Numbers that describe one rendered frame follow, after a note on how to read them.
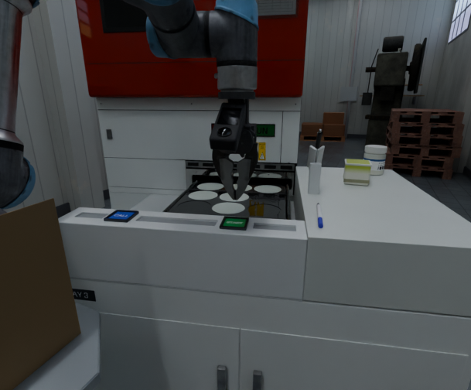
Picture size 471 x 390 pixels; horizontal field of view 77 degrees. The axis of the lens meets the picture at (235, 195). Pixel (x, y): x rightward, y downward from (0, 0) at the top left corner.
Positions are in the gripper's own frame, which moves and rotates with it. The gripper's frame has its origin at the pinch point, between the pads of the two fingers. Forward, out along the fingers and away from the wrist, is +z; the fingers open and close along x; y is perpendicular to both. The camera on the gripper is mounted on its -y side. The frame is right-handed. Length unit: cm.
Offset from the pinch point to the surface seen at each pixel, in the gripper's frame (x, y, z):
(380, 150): -42, 48, -2
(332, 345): -21.9, -4.4, 31.3
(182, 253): 10.6, -4.1, 12.2
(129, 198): 57, 58, 24
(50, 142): 223, 212, 25
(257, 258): -5.2, -4.0, 12.0
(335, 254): -20.2, -4.0, 9.6
